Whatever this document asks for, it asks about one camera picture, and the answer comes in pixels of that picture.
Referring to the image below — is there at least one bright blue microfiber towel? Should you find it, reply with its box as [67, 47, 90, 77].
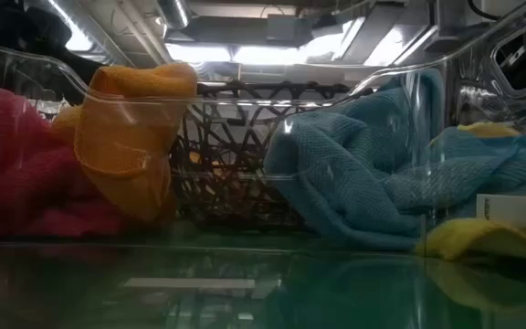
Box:
[262, 68, 526, 251]

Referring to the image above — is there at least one green table mat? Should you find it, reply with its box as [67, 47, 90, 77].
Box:
[0, 218, 526, 329]

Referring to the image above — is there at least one silver ventilation duct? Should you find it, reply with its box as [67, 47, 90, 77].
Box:
[156, 0, 192, 29]

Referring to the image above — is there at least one pink microfiber towel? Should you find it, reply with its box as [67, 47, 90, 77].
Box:
[0, 86, 130, 241]

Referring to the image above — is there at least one bright ceiling light panel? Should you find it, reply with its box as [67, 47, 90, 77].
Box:
[164, 25, 437, 68]

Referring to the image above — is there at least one clear plastic tray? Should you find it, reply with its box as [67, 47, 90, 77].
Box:
[0, 0, 526, 329]

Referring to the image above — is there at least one yellow microfiber towel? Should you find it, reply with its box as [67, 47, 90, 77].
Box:
[416, 217, 526, 262]
[457, 121, 522, 140]

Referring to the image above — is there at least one black woven wire basket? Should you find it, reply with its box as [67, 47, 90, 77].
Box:
[169, 80, 373, 232]

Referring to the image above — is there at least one orange microfiber towel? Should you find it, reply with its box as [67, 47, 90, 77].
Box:
[52, 62, 199, 225]

